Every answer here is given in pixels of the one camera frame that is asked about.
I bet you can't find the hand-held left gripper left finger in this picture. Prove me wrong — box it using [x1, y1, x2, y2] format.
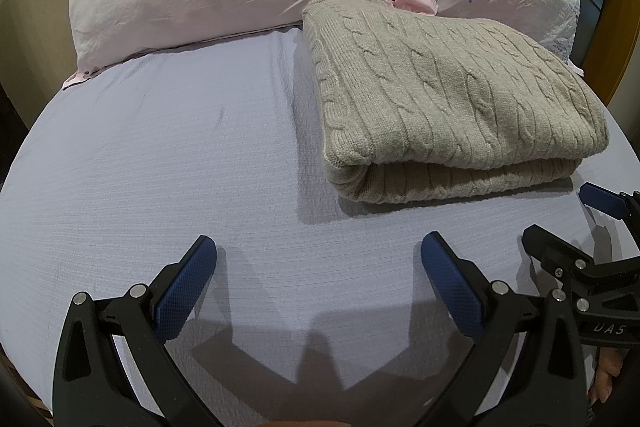
[52, 234, 218, 427]

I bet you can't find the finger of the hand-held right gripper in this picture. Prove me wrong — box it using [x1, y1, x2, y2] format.
[578, 182, 640, 229]
[522, 224, 640, 290]

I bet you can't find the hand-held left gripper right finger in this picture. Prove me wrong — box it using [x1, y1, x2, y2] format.
[420, 231, 587, 427]

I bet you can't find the beige cable knit sweater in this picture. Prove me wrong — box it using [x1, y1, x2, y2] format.
[301, 0, 611, 204]

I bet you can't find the person's right hand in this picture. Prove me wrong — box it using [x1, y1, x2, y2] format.
[587, 347, 627, 409]

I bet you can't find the light purple bed sheet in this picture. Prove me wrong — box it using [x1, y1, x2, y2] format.
[0, 26, 640, 427]

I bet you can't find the wooden bed headboard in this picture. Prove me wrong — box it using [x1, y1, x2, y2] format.
[571, 0, 640, 108]

